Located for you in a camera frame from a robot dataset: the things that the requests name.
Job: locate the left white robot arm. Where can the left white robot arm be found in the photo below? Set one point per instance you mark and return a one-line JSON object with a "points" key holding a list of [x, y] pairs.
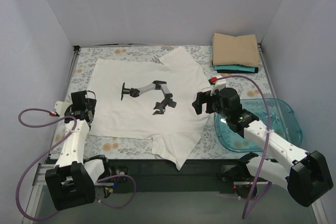
{"points": [[71, 182]]}

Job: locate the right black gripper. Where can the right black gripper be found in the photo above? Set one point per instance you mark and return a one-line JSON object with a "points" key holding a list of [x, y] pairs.
{"points": [[203, 101]]}

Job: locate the white printed t shirt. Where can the white printed t shirt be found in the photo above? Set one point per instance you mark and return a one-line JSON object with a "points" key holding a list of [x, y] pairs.
{"points": [[146, 100]]}

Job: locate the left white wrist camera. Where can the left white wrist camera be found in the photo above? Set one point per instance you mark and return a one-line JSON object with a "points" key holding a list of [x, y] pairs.
{"points": [[60, 109]]}

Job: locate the folded beige t shirt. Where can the folded beige t shirt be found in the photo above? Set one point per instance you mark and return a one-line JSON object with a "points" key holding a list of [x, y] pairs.
{"points": [[235, 50]]}

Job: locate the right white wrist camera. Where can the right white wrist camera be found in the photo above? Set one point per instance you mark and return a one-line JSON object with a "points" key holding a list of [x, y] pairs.
{"points": [[218, 83]]}

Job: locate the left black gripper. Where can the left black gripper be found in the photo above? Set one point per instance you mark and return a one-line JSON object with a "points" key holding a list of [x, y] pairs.
{"points": [[79, 97]]}

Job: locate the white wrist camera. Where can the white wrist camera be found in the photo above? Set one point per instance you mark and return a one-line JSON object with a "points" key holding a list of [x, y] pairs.
{"points": [[60, 109], [218, 83]]}

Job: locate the folded teal t shirt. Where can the folded teal t shirt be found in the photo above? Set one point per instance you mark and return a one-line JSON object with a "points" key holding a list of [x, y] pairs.
{"points": [[232, 67]]}

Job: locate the folded black t shirt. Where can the folded black t shirt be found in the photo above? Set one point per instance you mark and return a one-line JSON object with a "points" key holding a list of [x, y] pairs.
{"points": [[250, 70]]}

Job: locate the floral patterned table mat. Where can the floral patterned table mat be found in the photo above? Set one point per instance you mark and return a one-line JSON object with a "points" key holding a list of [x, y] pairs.
{"points": [[208, 146]]}

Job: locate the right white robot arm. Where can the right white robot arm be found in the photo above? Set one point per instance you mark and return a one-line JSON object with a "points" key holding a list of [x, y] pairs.
{"points": [[304, 175]]}

